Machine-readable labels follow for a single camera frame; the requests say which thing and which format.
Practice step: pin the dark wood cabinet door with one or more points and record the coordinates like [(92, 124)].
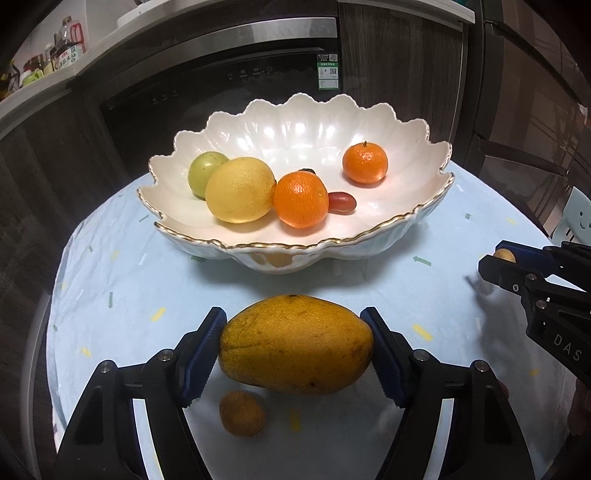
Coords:
[(401, 83), (46, 194)]

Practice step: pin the teal plastic bag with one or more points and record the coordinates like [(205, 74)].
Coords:
[(461, 2)]

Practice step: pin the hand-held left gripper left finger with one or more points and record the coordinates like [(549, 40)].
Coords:
[(203, 355)]

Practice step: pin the light blue patterned tablecloth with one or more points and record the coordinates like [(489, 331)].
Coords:
[(138, 286)]

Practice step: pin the yellow-orange mango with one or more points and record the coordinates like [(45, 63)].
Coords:
[(295, 346)]

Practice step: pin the light blue plastic stool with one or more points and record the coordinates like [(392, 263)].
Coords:
[(575, 217)]

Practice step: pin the green-lidded container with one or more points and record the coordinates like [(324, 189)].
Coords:
[(30, 78)]

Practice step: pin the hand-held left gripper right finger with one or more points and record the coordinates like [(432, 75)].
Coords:
[(385, 355)]

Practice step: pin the white scalloped gold-rimmed bowl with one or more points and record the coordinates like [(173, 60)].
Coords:
[(295, 129)]

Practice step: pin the red-lidded glass jar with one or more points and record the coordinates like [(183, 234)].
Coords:
[(34, 64)]

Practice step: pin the green round fruit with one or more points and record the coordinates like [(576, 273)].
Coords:
[(203, 173)]

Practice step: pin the small brown round fruit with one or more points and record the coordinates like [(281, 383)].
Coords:
[(241, 414), (504, 255)]

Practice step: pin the white kitchen countertop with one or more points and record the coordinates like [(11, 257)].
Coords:
[(37, 99)]

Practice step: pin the yellow lemon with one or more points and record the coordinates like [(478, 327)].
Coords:
[(240, 191)]

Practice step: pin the black built-in dishwasher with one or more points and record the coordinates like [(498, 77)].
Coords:
[(184, 110)]

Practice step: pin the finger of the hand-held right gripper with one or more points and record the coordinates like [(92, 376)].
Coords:
[(503, 273), (554, 261)]

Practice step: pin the large green-labelled sauce bottle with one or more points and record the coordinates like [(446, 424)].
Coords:
[(69, 48)]

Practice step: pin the small tangerine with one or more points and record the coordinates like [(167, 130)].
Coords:
[(364, 164)]

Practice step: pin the large orange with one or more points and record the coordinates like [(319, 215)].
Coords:
[(300, 201)]

